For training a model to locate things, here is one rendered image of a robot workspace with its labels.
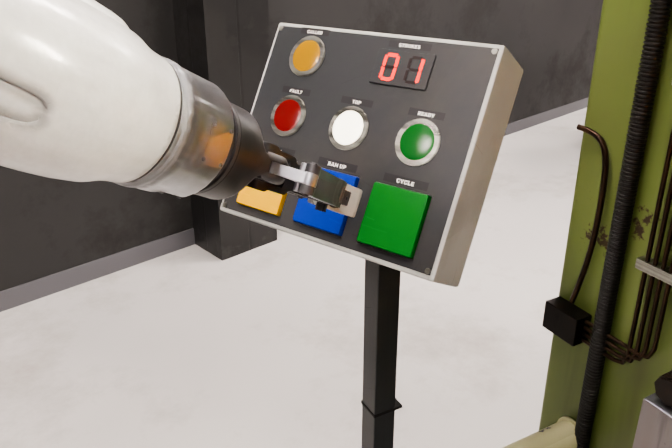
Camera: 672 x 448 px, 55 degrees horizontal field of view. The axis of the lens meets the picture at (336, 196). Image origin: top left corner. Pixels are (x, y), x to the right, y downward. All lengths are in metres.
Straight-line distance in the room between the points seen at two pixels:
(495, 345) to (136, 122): 2.05
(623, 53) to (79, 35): 0.67
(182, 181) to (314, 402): 1.65
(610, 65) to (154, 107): 0.63
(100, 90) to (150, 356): 1.98
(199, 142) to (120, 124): 0.07
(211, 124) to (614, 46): 0.58
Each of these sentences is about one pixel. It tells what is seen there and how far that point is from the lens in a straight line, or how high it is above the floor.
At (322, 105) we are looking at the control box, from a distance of 0.85.
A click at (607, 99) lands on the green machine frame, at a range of 0.90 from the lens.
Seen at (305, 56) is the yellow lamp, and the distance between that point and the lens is 0.89.
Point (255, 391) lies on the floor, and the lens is 2.11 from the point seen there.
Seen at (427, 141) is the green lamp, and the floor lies 1.09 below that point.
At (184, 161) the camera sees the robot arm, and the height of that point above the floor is 1.18.
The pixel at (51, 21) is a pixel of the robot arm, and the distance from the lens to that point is 0.37.
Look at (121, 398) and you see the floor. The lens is 2.17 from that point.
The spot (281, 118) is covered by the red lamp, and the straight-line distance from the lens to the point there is 0.88.
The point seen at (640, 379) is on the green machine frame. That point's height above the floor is 0.77.
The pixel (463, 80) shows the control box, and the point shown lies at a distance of 0.77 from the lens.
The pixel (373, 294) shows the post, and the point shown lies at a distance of 0.97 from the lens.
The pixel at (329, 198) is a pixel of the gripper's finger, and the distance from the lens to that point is 0.56.
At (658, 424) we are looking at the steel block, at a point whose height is 0.90.
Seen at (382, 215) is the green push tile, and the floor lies 1.01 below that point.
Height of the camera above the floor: 1.32
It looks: 22 degrees down
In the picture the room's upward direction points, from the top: straight up
